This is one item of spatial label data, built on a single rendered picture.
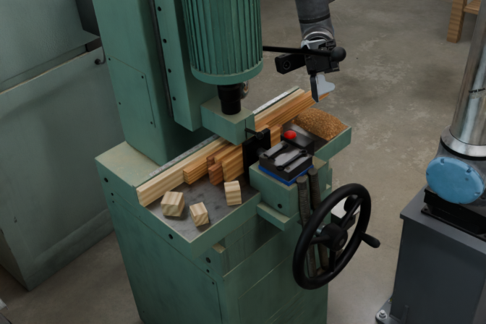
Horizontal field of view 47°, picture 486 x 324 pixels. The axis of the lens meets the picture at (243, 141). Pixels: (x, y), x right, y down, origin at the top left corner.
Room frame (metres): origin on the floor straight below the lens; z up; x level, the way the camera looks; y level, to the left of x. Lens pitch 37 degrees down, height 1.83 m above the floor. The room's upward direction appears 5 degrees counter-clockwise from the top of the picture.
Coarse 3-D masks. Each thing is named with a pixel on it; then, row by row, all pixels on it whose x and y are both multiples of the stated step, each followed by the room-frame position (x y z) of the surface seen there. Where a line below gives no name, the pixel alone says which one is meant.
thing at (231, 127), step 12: (216, 96) 1.29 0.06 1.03; (204, 108) 1.24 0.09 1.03; (216, 108) 1.23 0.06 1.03; (204, 120) 1.24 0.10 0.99; (216, 120) 1.20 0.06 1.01; (228, 120) 1.17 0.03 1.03; (240, 120) 1.16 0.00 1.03; (252, 120) 1.19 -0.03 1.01; (216, 132) 1.21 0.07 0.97; (228, 132) 1.17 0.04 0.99; (240, 132) 1.16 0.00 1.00
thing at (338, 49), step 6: (264, 48) 1.30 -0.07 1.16; (270, 48) 1.28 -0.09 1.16; (276, 48) 1.27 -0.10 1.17; (282, 48) 1.26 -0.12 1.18; (288, 48) 1.24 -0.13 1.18; (294, 48) 1.23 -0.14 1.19; (300, 48) 1.22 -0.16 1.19; (306, 48) 1.20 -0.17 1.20; (336, 48) 1.13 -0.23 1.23; (342, 48) 1.13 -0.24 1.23; (306, 54) 1.20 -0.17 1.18; (312, 54) 1.18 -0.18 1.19; (318, 54) 1.17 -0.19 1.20; (324, 54) 1.15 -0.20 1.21; (330, 54) 1.14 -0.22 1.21; (336, 54) 1.12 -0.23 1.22; (342, 54) 1.12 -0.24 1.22; (336, 60) 1.12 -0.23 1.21; (342, 60) 1.12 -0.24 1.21
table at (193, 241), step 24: (336, 144) 1.24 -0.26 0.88; (192, 192) 1.06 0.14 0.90; (216, 192) 1.05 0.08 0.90; (144, 216) 1.03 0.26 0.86; (168, 216) 0.98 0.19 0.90; (216, 216) 0.97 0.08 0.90; (240, 216) 0.99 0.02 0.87; (264, 216) 1.01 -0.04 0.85; (168, 240) 0.96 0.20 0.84; (192, 240) 0.90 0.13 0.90; (216, 240) 0.94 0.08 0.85
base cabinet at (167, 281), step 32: (128, 224) 1.28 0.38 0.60; (128, 256) 1.32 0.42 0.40; (160, 256) 1.16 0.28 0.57; (256, 256) 1.02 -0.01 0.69; (288, 256) 1.10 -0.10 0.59; (160, 288) 1.19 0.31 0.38; (192, 288) 1.05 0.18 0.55; (224, 288) 0.94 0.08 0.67; (256, 288) 1.01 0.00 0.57; (288, 288) 1.09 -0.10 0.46; (320, 288) 1.20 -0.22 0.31; (160, 320) 1.24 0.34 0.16; (192, 320) 1.07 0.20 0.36; (224, 320) 0.95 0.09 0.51; (256, 320) 1.00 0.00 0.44; (288, 320) 1.09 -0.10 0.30; (320, 320) 1.21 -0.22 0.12
